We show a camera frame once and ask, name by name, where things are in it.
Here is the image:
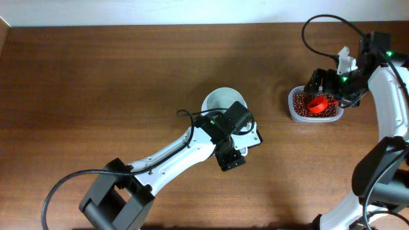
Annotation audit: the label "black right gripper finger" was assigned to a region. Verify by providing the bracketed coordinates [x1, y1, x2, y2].
[314, 73, 328, 94]
[303, 68, 326, 95]

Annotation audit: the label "red measuring scoop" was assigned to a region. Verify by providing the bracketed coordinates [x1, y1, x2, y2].
[307, 95, 339, 114]

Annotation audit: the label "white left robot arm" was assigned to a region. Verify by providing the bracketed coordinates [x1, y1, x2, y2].
[79, 101, 261, 229]

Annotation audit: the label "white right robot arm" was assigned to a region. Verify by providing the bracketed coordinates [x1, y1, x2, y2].
[304, 31, 408, 229]

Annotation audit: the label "white bowl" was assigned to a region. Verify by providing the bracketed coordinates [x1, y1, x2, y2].
[201, 87, 248, 111]

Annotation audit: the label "clear plastic bean container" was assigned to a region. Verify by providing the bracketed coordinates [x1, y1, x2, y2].
[288, 86, 344, 123]

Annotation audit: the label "red adzuki beans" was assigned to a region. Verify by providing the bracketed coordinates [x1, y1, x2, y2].
[293, 94, 337, 118]

